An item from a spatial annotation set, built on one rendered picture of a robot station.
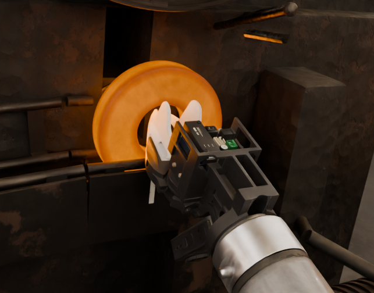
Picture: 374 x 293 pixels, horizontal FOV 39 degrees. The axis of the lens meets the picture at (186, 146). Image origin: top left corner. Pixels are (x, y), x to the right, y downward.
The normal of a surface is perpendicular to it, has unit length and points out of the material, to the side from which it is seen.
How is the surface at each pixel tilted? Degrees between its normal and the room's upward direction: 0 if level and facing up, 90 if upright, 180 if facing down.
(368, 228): 0
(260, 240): 30
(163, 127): 89
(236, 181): 90
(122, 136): 90
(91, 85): 90
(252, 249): 41
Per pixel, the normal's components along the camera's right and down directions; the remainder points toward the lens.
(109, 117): 0.41, 0.38
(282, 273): -0.11, -0.68
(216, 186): -0.88, 0.08
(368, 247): 0.11, -0.92
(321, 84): 0.28, -0.71
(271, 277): -0.34, -0.56
